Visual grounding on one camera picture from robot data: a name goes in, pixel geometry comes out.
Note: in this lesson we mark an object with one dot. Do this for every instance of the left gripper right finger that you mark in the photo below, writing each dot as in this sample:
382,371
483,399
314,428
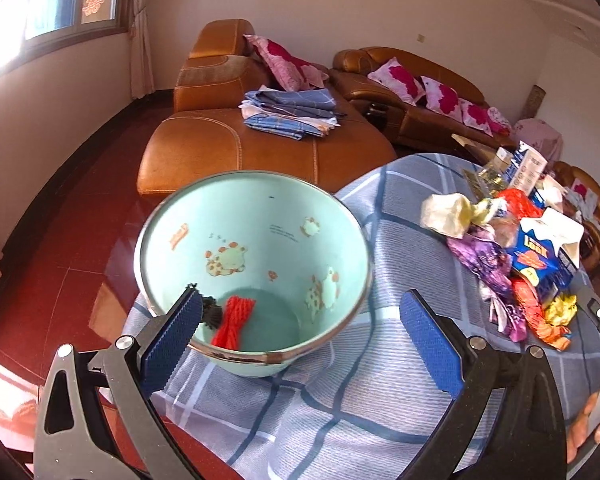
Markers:
528,437

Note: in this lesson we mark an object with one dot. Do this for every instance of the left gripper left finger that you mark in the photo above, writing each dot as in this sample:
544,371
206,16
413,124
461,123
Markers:
72,436

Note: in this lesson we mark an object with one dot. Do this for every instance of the orange blue snack wrapper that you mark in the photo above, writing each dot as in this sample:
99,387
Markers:
555,334

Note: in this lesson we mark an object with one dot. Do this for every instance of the yellow plastic bag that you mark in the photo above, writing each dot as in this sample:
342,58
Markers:
561,310

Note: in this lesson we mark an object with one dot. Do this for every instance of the pale yellow bag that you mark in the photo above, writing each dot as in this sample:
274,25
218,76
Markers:
452,215

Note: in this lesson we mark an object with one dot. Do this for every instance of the light green trash bucket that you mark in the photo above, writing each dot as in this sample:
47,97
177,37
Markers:
292,248

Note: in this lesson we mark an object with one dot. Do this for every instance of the person's right hand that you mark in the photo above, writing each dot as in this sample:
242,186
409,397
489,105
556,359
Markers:
578,431

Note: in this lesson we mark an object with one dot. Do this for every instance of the red yarn bundle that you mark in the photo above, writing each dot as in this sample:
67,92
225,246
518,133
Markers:
236,314

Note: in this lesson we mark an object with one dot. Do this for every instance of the blue plaid tablecloth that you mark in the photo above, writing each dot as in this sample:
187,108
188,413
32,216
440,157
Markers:
363,405

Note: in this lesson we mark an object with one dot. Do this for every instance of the purple foil wrapper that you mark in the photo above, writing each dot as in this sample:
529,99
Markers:
480,253

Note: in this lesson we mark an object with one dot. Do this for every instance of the red plastic bag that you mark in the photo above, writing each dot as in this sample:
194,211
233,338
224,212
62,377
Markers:
519,204

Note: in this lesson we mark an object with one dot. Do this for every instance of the brown leather armchair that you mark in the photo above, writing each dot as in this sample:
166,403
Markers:
582,202

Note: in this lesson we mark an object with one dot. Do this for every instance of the gold foil packet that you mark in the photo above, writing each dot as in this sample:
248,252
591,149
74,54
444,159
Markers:
486,181

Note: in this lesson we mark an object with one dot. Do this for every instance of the white tall paper box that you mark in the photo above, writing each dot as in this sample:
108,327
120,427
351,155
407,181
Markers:
525,168

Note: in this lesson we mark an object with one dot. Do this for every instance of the brown leather chaise sofa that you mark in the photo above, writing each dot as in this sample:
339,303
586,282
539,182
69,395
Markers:
206,134

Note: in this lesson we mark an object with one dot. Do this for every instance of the pink cloth covered chair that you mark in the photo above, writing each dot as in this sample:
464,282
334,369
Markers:
541,136

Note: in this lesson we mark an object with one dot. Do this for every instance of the pink floral pillow right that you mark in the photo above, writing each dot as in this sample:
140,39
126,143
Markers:
475,116

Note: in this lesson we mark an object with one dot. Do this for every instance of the beige curtain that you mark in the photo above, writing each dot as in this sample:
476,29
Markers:
141,78

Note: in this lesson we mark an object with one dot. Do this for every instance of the pink floral pillow middle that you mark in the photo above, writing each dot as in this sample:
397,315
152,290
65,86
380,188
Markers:
442,99

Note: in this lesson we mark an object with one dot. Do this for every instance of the brown leather three-seat sofa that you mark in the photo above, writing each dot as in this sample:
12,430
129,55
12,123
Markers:
412,126

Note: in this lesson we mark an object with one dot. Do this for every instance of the folded blue plaid sheets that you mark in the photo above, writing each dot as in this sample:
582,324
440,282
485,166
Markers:
291,114

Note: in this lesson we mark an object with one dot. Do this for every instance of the pink floral pillow left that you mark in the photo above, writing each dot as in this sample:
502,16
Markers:
396,78

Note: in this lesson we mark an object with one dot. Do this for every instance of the pink floral pillow on chaise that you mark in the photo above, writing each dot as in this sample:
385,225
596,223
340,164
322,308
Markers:
291,73

